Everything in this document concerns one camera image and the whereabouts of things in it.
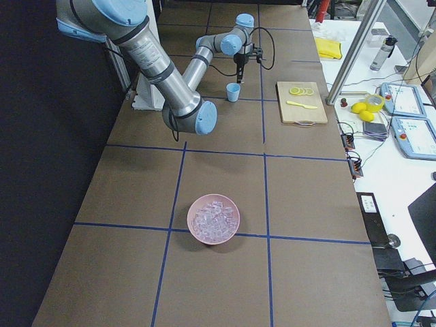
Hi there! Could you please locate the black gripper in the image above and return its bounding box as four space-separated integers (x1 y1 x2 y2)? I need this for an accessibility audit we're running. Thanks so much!
234 53 247 84

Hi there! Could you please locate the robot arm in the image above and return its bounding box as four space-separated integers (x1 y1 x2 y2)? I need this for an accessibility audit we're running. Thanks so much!
183 13 263 91
56 1 217 135

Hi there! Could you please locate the light blue plastic cup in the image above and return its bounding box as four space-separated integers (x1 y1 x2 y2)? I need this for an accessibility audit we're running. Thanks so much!
226 82 241 102

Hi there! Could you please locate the pile of clear ice cubes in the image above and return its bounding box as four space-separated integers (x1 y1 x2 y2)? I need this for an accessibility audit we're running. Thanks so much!
191 201 238 243

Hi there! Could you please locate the bamboo cutting board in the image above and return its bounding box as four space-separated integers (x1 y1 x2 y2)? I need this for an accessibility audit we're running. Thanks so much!
276 81 328 126

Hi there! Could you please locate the yellow wooden knife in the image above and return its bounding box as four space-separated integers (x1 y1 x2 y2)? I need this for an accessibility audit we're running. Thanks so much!
286 100 318 110

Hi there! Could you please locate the yellow cloth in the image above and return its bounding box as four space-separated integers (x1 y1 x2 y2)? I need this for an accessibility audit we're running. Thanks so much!
315 37 343 60

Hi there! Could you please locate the whole lemon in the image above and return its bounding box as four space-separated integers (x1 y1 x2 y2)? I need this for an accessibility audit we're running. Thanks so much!
358 110 375 123
351 102 367 114

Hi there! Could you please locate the yellow tape roll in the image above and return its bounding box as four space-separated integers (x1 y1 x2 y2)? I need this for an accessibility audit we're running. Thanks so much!
364 95 385 113

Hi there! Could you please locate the pink bowl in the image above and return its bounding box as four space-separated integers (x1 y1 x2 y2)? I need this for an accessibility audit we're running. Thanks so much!
187 193 240 245

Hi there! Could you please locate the grey water bottle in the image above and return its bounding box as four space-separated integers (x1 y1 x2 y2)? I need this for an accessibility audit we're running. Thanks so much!
369 35 398 71

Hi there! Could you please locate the purple notebook stack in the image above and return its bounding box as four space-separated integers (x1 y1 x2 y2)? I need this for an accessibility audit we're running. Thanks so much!
363 121 388 141

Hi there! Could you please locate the upper teach pendant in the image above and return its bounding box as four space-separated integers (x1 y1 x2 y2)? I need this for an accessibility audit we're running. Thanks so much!
379 82 426 118

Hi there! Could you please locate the teach pendant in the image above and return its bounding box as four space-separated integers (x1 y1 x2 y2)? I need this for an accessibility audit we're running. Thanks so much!
391 116 435 161
379 82 426 118

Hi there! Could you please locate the white label black box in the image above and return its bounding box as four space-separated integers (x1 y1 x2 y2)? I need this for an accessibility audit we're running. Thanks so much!
356 192 379 213

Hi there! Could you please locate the lower teach pendant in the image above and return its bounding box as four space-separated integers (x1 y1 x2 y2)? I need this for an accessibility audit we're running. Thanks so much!
391 116 435 161

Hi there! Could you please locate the aluminium frame post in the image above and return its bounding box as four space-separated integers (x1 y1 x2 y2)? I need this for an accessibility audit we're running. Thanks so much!
326 0 387 106

